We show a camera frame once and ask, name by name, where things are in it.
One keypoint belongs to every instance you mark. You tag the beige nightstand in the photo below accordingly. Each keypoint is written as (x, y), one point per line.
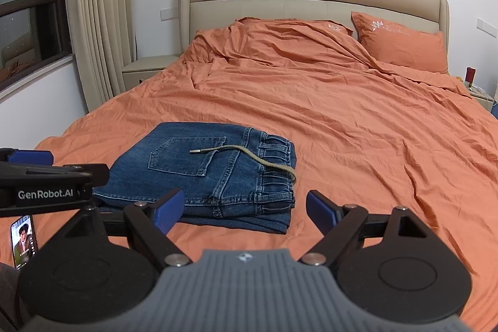
(149, 69)

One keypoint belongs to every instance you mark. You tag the orange embroidered pillow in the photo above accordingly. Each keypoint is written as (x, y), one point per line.
(311, 28)
(404, 44)

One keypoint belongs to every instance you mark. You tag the cluttered nightstand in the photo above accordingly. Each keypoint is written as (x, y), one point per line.
(482, 95)

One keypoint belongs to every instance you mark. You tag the dark cloth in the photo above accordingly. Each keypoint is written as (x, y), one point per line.
(9, 297)

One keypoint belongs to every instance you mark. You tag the orange duvet cover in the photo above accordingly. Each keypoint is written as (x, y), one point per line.
(350, 122)

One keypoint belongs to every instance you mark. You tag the beige pleated curtain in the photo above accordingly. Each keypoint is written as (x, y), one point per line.
(101, 17)

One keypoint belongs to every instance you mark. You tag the smartphone with lit screen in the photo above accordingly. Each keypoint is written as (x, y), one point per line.
(24, 242)

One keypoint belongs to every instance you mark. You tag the dark framed window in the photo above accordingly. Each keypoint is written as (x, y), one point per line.
(31, 5)

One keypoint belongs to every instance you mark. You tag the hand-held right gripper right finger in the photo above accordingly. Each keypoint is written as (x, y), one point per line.
(321, 213)

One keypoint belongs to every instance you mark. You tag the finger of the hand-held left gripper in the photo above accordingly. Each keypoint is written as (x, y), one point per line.
(31, 157)

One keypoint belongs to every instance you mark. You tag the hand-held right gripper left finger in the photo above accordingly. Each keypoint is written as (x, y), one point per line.
(170, 213)

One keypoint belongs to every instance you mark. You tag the white wall switch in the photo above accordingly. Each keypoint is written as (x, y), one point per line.
(484, 25)

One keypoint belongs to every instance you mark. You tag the white wall outlet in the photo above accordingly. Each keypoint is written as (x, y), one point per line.
(166, 13)

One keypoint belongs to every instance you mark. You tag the blue denim pants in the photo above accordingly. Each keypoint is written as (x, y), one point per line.
(218, 176)

